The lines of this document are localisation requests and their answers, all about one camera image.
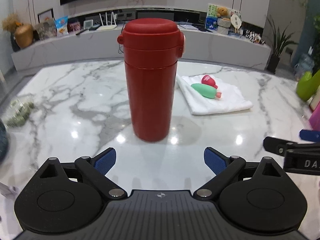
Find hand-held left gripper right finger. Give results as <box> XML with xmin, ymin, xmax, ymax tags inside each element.
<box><xmin>193</xmin><ymin>147</ymin><xmax>286</xmax><ymax>201</ymax></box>

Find marble television cabinet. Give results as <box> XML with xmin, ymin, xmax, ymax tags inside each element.
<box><xmin>11</xmin><ymin>7</ymin><xmax>272</xmax><ymax>72</ymax></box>

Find clear water bottle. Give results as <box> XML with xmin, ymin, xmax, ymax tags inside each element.
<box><xmin>294</xmin><ymin>46</ymin><xmax>315</xmax><ymax>80</ymax></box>

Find round paper fan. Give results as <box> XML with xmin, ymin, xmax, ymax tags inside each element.
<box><xmin>230</xmin><ymin>9</ymin><xmax>243</xmax><ymax>34</ymax></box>

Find pink plastic container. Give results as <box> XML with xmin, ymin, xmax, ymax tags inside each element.
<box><xmin>309</xmin><ymin>105</ymin><xmax>320</xmax><ymax>130</ymax></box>

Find dried flower bunch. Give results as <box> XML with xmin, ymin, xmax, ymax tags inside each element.
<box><xmin>2</xmin><ymin>13</ymin><xmax>22</xmax><ymax>33</ymax></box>

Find flower painting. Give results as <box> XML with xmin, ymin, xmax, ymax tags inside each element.
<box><xmin>205</xmin><ymin>4</ymin><xmax>222</xmax><ymax>30</ymax></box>

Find potted orchid plant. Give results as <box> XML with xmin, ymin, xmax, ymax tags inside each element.
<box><xmin>266</xmin><ymin>15</ymin><xmax>298</xmax><ymax>74</ymax></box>

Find dark vase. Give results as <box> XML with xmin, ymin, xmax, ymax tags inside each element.
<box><xmin>10</xmin><ymin>34</ymin><xmax>20</xmax><ymax>52</ymax></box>

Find green radish-shaped toy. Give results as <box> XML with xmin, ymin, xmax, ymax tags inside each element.
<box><xmin>190</xmin><ymin>83</ymin><xmax>223</xmax><ymax>100</ymax></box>

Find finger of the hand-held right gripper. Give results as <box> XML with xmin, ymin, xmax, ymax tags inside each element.
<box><xmin>263</xmin><ymin>137</ymin><xmax>298</xmax><ymax>157</ymax></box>
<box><xmin>299</xmin><ymin>129</ymin><xmax>320</xmax><ymax>142</ymax></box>

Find blue textured bowl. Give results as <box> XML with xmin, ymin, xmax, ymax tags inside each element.
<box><xmin>0</xmin><ymin>117</ymin><xmax>9</xmax><ymax>163</ymax></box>

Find brown teddy bear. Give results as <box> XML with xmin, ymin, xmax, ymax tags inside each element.
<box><xmin>216</xmin><ymin>6</ymin><xmax>230</xmax><ymax>19</ymax></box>

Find white router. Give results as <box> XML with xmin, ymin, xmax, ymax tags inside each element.
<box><xmin>96</xmin><ymin>11</ymin><xmax>118</xmax><ymax>31</ymax></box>

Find red radish-shaped toy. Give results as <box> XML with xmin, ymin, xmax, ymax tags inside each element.
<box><xmin>201</xmin><ymin>74</ymin><xmax>218</xmax><ymax>90</ymax></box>

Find black and white toy figures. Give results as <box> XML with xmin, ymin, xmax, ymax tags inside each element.
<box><xmin>244</xmin><ymin>29</ymin><xmax>265</xmax><ymax>45</ymax></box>

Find stone-print picture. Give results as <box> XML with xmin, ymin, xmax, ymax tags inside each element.
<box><xmin>35</xmin><ymin>19</ymin><xmax>57</xmax><ymax>40</ymax></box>

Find plastic bag of green snacks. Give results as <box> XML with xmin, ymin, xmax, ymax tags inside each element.
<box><xmin>5</xmin><ymin>94</ymin><xmax>35</xmax><ymax>127</ymax></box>

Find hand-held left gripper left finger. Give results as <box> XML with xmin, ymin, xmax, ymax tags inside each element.
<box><xmin>34</xmin><ymin>147</ymin><xmax>128</xmax><ymax>201</ymax></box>

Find pink photo card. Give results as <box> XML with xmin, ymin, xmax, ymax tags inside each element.
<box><xmin>67</xmin><ymin>22</ymin><xmax>82</xmax><ymax>34</ymax></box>

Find gold vase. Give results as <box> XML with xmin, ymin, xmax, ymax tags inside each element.
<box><xmin>14</xmin><ymin>24</ymin><xmax>34</xmax><ymax>49</ymax></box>

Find white towel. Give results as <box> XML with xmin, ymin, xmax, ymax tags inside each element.
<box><xmin>176</xmin><ymin>75</ymin><xmax>254</xmax><ymax>115</ymax></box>

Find lime green plastic container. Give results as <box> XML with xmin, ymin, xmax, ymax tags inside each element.
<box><xmin>296</xmin><ymin>70</ymin><xmax>320</xmax><ymax>102</ymax></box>

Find green pothos plant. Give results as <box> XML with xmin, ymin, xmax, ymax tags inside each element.
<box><xmin>312</xmin><ymin>14</ymin><xmax>320</xmax><ymax>73</ymax></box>

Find dark grey speaker box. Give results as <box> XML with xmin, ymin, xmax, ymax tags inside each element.
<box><xmin>136</xmin><ymin>9</ymin><xmax>175</xmax><ymax>22</ymax></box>

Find black picture frame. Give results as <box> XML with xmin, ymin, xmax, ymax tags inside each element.
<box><xmin>37</xmin><ymin>8</ymin><xmax>54</xmax><ymax>24</ymax></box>

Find red insulated bottle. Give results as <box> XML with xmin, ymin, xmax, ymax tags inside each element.
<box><xmin>117</xmin><ymin>18</ymin><xmax>187</xmax><ymax>142</ymax></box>

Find blue snack bag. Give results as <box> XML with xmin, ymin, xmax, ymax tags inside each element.
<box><xmin>54</xmin><ymin>16</ymin><xmax>69</xmax><ymax>37</ymax></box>

